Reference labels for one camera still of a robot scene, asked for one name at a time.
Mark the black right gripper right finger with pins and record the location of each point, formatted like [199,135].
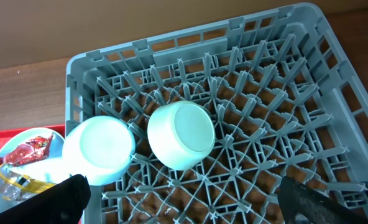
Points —
[301,204]

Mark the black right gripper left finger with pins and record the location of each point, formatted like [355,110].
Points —
[61,204]

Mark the light blue bowl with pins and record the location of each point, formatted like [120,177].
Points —
[100,149]

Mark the green bowl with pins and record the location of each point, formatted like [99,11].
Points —
[181,134]

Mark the grey dishwasher rack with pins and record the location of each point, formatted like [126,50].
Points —
[284,100]

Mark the light blue plate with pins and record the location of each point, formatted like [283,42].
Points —
[48,170]

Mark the clear silver wrapper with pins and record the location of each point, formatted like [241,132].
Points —
[19,187]

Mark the red snack wrapper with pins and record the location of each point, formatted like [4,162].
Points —
[33,150]

